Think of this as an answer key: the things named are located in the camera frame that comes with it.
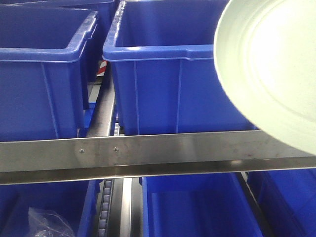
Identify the stainless steel shelf rack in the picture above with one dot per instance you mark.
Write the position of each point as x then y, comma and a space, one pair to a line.
147, 155

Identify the blue bin rear left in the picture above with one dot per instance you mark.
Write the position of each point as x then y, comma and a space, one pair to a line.
106, 10

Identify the blue bin lower left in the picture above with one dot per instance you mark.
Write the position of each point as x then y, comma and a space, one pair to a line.
74, 201

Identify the blue bin upper middle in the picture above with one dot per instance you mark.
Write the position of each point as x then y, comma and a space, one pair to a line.
161, 56

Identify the red white striped tape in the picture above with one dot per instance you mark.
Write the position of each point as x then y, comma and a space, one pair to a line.
102, 68

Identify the green round plate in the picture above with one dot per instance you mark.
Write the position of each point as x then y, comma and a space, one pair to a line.
265, 58

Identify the blue bin lower right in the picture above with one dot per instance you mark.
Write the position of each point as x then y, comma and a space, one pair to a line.
287, 199

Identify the blue bin lower middle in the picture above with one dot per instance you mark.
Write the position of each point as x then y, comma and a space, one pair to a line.
203, 205

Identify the blue bin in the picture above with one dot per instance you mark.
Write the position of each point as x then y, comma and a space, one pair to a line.
74, 201
106, 10
287, 199
45, 58
161, 56
203, 205

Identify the clear plastic bag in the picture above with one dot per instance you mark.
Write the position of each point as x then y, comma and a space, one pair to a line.
47, 223

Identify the blue bin upper left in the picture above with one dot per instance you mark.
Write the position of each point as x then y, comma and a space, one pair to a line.
45, 58

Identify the roller track rail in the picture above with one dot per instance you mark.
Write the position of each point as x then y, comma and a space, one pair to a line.
104, 207

